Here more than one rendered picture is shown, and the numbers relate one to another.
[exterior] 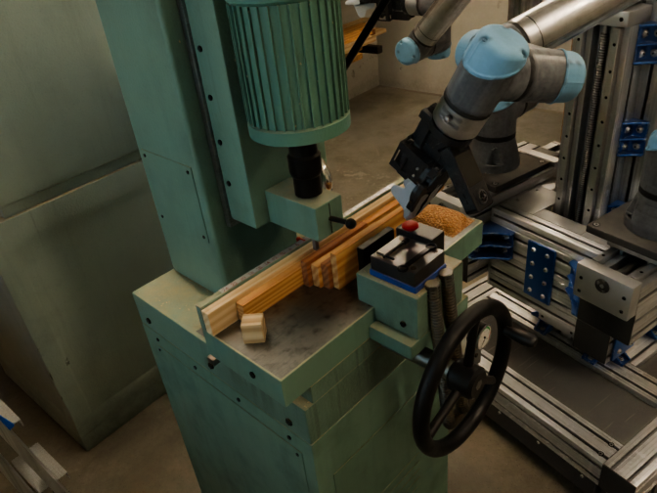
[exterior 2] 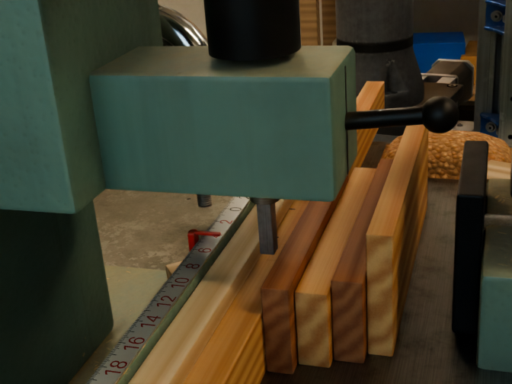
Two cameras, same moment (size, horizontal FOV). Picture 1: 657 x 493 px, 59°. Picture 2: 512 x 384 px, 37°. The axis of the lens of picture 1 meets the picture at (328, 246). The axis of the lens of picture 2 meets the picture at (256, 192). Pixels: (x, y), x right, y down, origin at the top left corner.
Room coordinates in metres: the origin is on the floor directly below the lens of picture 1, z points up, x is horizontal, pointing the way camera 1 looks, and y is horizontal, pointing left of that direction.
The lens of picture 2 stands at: (0.60, 0.23, 1.17)
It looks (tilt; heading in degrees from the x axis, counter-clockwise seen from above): 23 degrees down; 332
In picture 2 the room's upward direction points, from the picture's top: 4 degrees counter-clockwise
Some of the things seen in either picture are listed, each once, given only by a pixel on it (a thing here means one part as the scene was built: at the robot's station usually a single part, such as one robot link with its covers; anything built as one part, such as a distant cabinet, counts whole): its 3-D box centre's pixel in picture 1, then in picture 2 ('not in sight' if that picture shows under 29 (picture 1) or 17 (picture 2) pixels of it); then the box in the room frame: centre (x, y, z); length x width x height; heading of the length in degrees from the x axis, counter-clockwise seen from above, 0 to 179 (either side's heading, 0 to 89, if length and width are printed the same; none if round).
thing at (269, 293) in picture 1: (355, 236); (312, 216); (1.04, -0.06, 0.92); 0.62 x 0.02 x 0.04; 133
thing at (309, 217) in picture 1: (305, 210); (228, 129); (0.98, 0.04, 1.03); 0.14 x 0.07 x 0.09; 43
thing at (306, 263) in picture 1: (336, 252); (312, 257); (0.97, -0.01, 0.93); 0.18 x 0.02 x 0.06; 133
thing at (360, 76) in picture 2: (493, 146); (374, 66); (1.52, -0.50, 0.87); 0.15 x 0.15 x 0.10
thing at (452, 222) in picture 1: (439, 215); (447, 148); (1.10, -0.25, 0.91); 0.12 x 0.09 x 0.03; 43
